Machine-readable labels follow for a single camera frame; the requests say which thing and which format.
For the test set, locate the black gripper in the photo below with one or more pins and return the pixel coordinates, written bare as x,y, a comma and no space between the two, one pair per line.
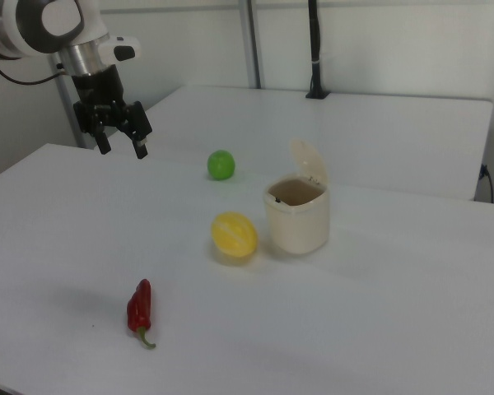
99,88

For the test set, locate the beige garbage bin lid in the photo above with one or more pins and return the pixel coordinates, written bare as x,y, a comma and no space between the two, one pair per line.
308,158

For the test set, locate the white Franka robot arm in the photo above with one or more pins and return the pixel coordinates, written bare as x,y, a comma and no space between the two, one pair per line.
12,24

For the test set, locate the green plastic apple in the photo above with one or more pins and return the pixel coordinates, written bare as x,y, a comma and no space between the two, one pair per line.
221,164

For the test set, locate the yellow plastic melon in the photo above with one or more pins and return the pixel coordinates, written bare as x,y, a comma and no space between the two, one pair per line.
234,234

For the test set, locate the red chili pepper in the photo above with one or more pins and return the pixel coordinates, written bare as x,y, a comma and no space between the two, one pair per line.
139,306

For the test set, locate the white ceramic cup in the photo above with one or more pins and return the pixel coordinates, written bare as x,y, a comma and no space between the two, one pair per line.
298,228

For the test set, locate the black pole with base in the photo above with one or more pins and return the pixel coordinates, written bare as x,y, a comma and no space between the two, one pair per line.
315,49

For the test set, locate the grey metal stand post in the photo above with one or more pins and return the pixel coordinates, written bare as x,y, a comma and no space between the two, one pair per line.
68,111

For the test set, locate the grey metal frame post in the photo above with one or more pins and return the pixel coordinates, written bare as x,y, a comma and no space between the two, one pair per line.
249,41

